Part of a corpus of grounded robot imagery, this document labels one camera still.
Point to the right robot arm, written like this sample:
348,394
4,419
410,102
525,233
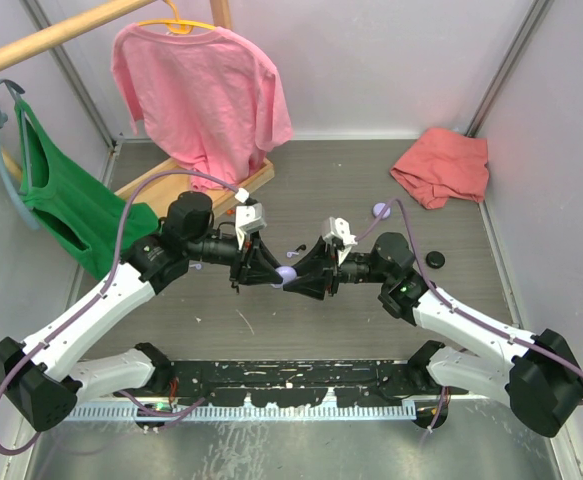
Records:
535,375

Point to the pink t-shirt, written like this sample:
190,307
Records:
212,101

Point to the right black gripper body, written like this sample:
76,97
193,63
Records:
332,273

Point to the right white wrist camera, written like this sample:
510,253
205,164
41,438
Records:
336,233

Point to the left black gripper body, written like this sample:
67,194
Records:
244,258

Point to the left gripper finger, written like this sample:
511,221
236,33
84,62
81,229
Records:
251,277
262,255

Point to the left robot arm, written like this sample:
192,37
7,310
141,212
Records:
44,376

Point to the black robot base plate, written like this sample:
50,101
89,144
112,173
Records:
366,383

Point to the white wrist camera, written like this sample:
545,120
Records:
336,233
249,217

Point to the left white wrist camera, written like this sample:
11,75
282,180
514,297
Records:
249,217

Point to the green tank top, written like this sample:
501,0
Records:
80,212

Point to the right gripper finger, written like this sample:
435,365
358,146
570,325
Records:
312,259
309,286

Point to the grey-blue clothes hanger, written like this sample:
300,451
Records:
24,212

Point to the white slotted cable duct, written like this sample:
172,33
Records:
327,411

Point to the lilac earbud charging case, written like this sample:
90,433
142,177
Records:
286,274

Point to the orange clothes hanger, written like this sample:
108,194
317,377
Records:
176,24

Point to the salmon folded cloth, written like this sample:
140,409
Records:
442,164

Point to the wooden clothes rack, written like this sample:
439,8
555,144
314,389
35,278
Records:
159,186

